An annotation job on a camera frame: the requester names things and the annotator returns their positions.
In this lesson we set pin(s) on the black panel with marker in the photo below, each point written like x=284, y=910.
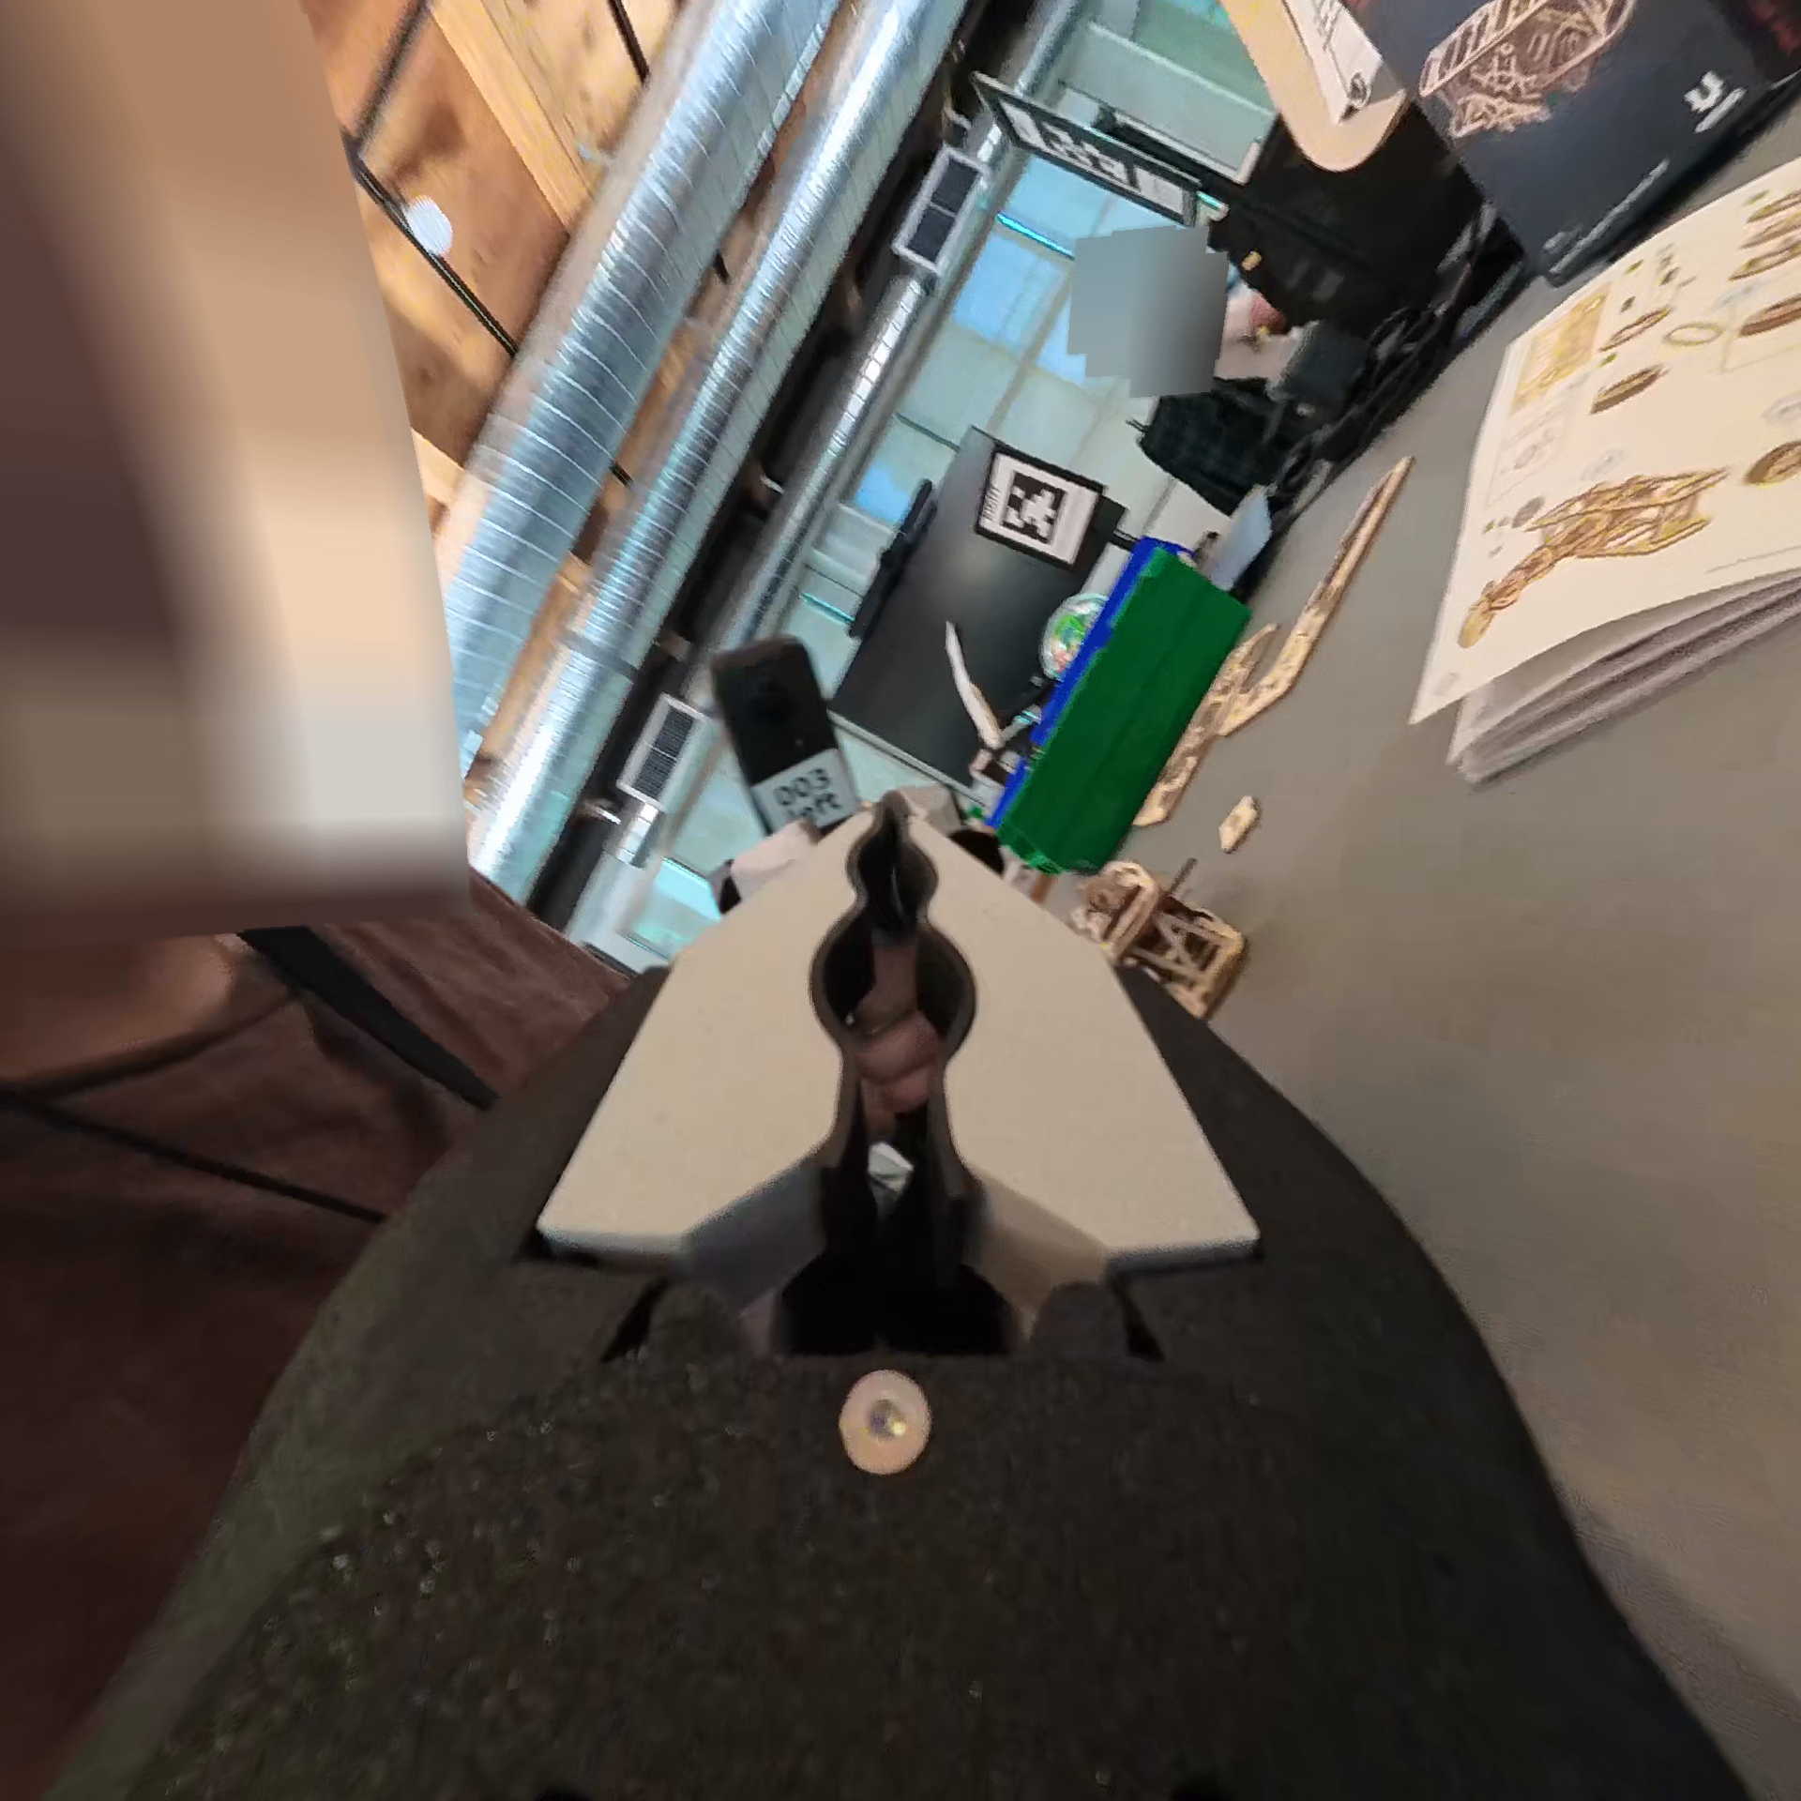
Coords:
x=929, y=633

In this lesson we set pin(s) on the small globe ball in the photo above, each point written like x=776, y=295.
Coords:
x=1072, y=633

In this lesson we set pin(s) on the silver ventilation duct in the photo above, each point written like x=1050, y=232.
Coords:
x=831, y=324
x=604, y=420

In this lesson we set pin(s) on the black kit box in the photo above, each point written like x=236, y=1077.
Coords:
x=1618, y=170

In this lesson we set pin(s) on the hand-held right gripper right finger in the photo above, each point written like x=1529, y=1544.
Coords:
x=1097, y=1112

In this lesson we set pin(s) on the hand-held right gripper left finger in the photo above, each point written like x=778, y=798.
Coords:
x=704, y=1112

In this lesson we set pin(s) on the small flat wooden piece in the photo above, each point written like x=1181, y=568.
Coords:
x=1238, y=824

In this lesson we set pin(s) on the long wooden part sheet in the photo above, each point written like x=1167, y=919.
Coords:
x=1344, y=577

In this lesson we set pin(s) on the black office chair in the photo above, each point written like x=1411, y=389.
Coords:
x=1352, y=281

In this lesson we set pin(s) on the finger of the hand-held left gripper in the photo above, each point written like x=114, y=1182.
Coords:
x=739, y=890

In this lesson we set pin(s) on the grey desk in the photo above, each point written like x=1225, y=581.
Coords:
x=1546, y=1127

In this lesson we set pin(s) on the framed marker sign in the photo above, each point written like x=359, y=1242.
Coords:
x=1085, y=142

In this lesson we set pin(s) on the instruction booklet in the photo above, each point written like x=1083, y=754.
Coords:
x=1618, y=535

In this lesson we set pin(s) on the person's left hand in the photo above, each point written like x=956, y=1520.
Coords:
x=903, y=1064

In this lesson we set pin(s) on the curved wooden board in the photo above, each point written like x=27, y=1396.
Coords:
x=1338, y=126

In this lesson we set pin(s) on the green plastic bin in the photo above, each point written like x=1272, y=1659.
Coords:
x=1139, y=703

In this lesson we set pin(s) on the person's brown clothing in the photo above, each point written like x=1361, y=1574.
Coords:
x=212, y=1266

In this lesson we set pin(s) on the wooden model assembly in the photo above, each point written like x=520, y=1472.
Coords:
x=1175, y=933

